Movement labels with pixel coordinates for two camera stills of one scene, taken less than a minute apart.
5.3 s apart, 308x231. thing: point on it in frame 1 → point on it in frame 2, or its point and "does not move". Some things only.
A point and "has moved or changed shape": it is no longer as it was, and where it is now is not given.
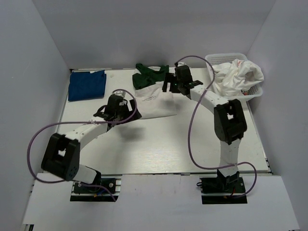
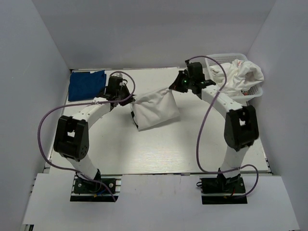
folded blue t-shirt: x=85 y=85 does not move
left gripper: x=124 y=105 → x=123 y=103
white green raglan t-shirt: x=152 y=101 has moved or changed shape
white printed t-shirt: x=231 y=79 does not move
